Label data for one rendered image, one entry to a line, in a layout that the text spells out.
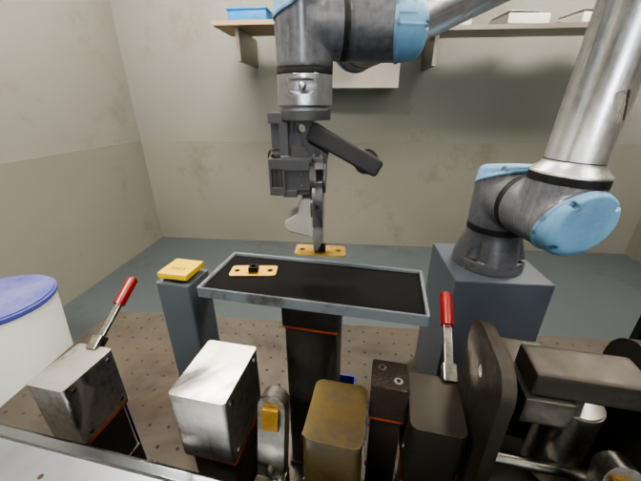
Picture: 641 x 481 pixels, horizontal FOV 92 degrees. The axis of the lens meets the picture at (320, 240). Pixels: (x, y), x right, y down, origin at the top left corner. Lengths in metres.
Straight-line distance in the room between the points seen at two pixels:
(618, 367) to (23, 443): 0.76
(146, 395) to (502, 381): 0.91
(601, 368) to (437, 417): 0.18
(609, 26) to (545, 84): 3.00
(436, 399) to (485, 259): 0.37
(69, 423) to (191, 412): 0.25
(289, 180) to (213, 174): 3.13
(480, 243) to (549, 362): 0.38
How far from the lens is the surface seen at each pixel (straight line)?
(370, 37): 0.46
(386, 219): 3.42
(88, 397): 0.66
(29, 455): 0.65
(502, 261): 0.76
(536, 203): 0.63
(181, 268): 0.64
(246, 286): 0.54
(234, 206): 3.59
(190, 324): 0.66
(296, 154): 0.46
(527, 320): 0.83
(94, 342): 0.68
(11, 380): 2.19
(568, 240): 0.63
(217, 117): 3.47
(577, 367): 0.44
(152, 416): 1.02
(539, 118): 3.64
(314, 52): 0.44
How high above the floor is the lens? 1.44
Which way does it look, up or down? 24 degrees down
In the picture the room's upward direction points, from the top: straight up
